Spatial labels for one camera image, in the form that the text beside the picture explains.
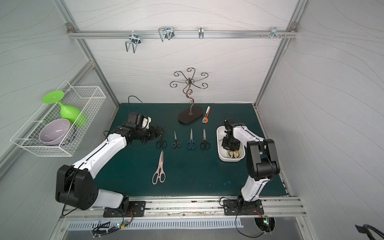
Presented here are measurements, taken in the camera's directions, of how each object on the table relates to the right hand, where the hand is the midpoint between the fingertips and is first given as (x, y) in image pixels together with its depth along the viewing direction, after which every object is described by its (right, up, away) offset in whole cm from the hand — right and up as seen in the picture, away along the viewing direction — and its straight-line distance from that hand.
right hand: (229, 147), depth 93 cm
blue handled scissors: (-25, +1, +4) cm, 25 cm away
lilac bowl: (-81, +13, -32) cm, 88 cm away
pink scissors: (-42, -14, -8) cm, 45 cm away
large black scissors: (-45, +2, +5) cm, 45 cm away
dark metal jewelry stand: (-24, +41, -3) cm, 47 cm away
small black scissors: (-36, +1, +3) cm, 36 cm away
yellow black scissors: (+3, -4, -2) cm, 5 cm away
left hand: (-42, +10, -10) cm, 44 cm away
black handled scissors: (-16, +1, +4) cm, 16 cm away
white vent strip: (-24, -32, -23) cm, 46 cm away
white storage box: (-5, -2, -4) cm, 7 cm away
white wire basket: (-80, +29, -13) cm, 86 cm away
